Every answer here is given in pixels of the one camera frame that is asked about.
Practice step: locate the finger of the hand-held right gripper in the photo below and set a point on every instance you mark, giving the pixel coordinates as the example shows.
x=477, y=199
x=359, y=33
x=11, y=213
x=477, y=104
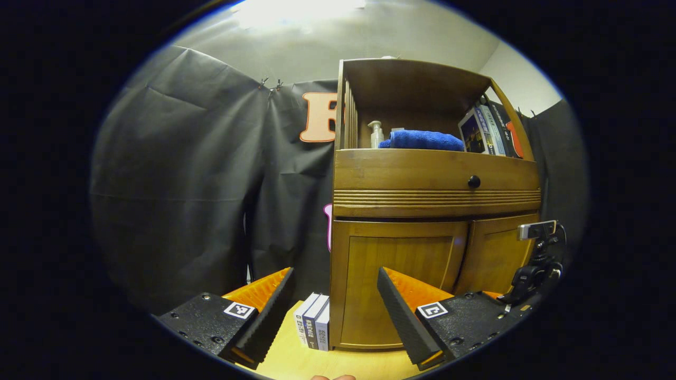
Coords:
x=494, y=294

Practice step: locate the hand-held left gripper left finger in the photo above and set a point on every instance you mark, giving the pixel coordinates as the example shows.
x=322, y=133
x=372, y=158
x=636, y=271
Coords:
x=261, y=332

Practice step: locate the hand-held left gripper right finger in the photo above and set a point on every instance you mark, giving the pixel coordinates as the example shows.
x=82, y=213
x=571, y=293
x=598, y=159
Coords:
x=406, y=322

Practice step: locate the wooden shoe cabinet door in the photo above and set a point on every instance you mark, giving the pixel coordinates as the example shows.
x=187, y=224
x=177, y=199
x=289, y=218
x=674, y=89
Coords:
x=369, y=285
x=491, y=253

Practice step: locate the wooden double-door shoe cabinet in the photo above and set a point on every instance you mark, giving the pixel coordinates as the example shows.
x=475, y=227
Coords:
x=422, y=89

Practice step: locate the dark blue book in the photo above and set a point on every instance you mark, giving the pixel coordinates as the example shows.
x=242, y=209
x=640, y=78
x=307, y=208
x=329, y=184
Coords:
x=314, y=327

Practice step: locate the pale lavender book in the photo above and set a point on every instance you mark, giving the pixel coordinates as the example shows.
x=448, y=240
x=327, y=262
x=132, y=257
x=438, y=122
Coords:
x=324, y=332

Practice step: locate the black round drawer knob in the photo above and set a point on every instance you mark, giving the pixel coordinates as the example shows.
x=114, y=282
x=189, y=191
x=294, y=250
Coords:
x=474, y=181

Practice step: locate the pale grey book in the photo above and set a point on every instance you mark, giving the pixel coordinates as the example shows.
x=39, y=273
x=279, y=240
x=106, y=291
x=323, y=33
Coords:
x=495, y=140

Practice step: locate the wooden ribbed drawer front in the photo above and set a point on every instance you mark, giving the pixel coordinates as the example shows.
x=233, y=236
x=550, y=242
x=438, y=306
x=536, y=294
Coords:
x=412, y=174

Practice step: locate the black book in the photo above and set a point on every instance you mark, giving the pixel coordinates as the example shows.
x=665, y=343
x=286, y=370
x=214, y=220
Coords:
x=508, y=129

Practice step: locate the grey hardcover book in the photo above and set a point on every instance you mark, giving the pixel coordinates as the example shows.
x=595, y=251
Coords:
x=472, y=134

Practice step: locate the black backdrop cloth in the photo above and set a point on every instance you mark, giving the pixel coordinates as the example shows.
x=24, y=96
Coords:
x=185, y=184

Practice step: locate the folded blue towel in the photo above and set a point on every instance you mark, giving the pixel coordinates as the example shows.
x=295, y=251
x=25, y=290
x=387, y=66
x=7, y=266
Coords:
x=422, y=140

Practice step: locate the white pump bottle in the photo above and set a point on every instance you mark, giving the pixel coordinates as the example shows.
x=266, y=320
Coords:
x=376, y=136

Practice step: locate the ceiling light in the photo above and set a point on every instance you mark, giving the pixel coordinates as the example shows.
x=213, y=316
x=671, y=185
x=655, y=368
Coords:
x=296, y=11

